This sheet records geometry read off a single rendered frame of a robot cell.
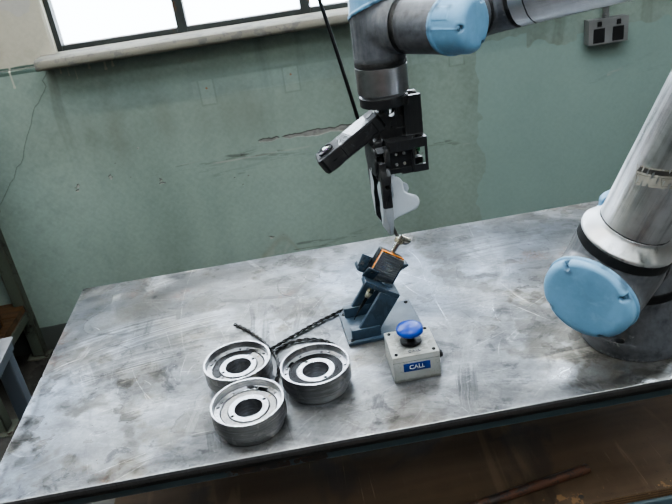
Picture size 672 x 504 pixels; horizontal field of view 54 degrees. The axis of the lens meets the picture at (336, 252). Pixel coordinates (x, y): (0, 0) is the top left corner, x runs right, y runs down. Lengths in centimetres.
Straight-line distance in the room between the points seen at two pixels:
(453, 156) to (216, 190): 93
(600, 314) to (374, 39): 46
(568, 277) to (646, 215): 12
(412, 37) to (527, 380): 50
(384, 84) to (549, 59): 178
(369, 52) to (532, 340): 50
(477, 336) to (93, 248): 192
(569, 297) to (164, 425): 59
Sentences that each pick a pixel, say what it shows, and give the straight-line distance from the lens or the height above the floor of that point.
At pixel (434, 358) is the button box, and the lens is 99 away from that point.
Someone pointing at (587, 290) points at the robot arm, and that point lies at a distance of 85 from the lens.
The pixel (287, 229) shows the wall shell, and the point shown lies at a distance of 264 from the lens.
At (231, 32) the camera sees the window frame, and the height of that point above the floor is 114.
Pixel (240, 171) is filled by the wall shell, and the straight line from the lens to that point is 255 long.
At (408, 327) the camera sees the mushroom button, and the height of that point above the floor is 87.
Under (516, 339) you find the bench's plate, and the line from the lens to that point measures 108.
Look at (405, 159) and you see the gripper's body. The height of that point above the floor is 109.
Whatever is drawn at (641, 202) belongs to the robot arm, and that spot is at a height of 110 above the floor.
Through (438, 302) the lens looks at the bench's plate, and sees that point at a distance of 118.
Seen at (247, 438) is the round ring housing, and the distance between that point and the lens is 93.
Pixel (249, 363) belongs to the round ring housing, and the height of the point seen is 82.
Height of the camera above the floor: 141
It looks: 26 degrees down
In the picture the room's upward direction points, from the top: 8 degrees counter-clockwise
